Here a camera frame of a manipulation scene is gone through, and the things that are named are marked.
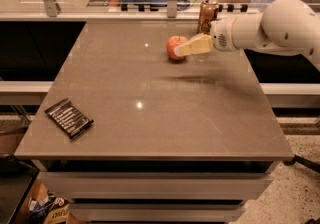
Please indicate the black rxbar chocolate bar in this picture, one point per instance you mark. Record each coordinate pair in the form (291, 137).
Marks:
(71, 120)

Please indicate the black chair leg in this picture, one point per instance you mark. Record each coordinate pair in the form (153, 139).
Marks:
(305, 162)

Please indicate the lower white drawer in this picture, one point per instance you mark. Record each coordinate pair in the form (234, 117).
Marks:
(155, 213)

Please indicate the snack bags pile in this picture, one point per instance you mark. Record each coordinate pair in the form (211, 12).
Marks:
(48, 210)

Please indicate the upper white drawer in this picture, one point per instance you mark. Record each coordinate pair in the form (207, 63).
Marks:
(94, 185)

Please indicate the red apple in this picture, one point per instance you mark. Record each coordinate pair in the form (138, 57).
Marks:
(172, 43)

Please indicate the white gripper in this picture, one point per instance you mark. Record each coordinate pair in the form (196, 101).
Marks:
(220, 35)

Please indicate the orange soda can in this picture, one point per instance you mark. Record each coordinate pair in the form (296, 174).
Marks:
(208, 13)

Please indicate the white drawer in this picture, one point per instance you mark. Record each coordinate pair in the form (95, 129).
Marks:
(155, 213)
(94, 185)

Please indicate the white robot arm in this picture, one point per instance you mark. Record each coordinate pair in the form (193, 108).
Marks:
(285, 28)

